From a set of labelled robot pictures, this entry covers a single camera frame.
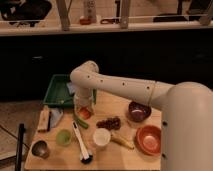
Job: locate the metal cup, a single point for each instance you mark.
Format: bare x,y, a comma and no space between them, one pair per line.
40,149

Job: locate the green plastic cup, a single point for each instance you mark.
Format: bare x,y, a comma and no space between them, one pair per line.
63,137

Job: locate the green plastic tray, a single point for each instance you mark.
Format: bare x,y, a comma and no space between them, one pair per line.
57,90

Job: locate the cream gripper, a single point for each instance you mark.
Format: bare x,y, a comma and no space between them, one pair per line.
80,102

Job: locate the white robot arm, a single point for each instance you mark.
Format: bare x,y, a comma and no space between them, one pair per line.
187,113

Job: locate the white black brush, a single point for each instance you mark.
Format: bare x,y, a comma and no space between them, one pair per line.
86,157

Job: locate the black office chair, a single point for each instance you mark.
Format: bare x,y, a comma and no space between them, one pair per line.
30,12

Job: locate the wooden block with knife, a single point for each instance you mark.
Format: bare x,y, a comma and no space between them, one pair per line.
43,125

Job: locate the dark purple bowl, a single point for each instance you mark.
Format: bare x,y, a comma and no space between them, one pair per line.
138,112

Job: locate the grey sponge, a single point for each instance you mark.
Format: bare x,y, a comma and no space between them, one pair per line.
71,88

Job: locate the red bowl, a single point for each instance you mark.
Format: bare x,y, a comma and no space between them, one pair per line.
148,140

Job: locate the white plastic cup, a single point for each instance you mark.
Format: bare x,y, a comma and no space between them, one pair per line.
101,137

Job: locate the black pole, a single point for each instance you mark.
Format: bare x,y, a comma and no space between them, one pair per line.
18,161

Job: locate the green fork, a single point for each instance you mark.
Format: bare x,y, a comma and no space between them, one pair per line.
65,100

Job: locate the green cucumber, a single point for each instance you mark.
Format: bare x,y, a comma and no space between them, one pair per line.
82,123

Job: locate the bunch of red grapes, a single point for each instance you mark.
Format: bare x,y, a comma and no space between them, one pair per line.
110,123

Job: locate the yellow banana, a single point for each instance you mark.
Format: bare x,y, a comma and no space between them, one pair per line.
121,141

